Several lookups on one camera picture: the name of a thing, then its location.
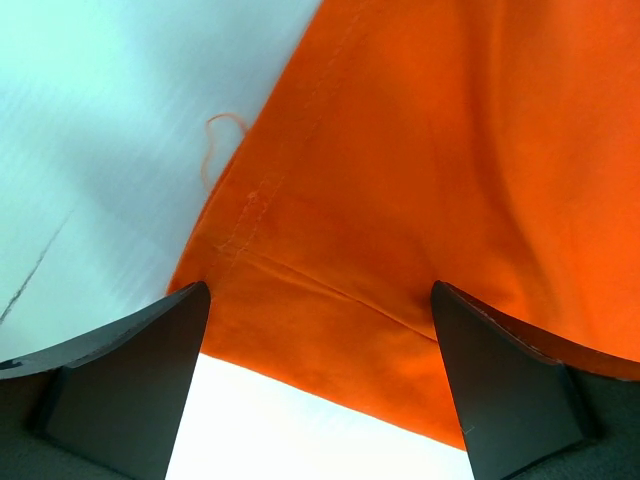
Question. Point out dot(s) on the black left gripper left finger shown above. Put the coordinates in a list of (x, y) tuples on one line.
[(106, 404)]

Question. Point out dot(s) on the orange t shirt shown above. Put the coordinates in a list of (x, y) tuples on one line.
[(493, 145)]

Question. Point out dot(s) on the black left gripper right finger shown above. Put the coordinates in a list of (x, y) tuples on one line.
[(531, 404)]

